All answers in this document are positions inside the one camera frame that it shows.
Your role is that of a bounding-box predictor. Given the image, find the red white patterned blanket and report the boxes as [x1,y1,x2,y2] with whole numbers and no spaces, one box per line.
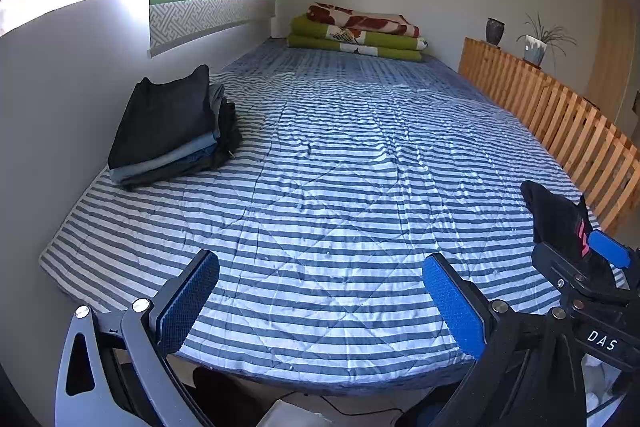
[306,3,420,38]

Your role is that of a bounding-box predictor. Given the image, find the black floor cable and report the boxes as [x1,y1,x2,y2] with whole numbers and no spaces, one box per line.
[320,394,401,419]

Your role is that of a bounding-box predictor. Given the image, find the black pants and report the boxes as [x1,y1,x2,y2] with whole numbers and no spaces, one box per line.
[520,180,601,264]

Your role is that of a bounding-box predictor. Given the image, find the wooden door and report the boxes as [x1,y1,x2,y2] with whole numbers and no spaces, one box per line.
[584,0,636,122]

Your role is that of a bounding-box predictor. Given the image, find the wooden slatted fence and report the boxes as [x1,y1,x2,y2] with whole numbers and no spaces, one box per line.
[458,37,618,233]

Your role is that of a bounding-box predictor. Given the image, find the blue white striped quilt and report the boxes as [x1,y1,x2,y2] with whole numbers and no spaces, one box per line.
[39,38,628,395]

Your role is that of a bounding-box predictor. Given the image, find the dark vase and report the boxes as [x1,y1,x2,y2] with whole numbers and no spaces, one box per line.
[486,18,506,46]

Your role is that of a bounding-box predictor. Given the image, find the white box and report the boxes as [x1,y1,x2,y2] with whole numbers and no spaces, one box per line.
[255,399,321,427]

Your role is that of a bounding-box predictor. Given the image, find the grey folded garment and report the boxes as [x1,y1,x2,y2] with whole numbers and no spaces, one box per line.
[109,84,226,184]

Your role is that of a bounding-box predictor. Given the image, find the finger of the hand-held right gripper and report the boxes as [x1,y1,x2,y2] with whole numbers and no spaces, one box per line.
[531,243,636,308]
[588,230,640,273]

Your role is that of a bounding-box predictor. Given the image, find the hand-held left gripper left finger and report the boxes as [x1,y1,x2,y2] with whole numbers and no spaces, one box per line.
[55,249,221,427]

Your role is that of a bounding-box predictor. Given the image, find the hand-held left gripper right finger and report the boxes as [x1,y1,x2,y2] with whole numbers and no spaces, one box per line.
[421,253,588,427]

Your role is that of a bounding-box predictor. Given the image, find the potted plant in white pot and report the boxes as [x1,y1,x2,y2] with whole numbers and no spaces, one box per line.
[517,12,578,68]

